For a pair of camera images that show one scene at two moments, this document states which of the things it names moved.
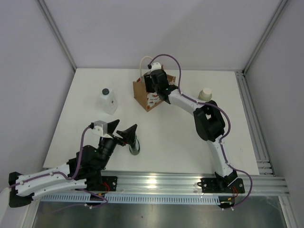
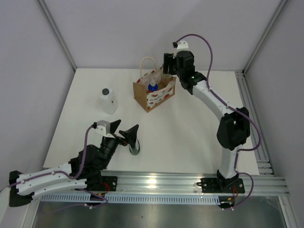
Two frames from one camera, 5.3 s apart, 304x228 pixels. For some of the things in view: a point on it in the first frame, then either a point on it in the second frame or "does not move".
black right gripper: [148, 80] -> [168, 59]
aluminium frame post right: [280, 6] does not move
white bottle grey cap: [107, 100] does not move
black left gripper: [128, 135] does not move
